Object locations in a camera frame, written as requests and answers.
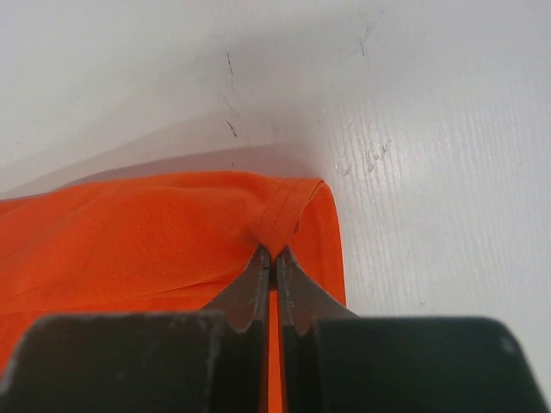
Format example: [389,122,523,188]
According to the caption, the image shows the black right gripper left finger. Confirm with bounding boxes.
[203,246,271,412]

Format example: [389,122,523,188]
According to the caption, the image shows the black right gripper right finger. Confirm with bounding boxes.
[275,246,357,412]

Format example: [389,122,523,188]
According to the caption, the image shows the orange t shirt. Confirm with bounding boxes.
[1,172,346,412]

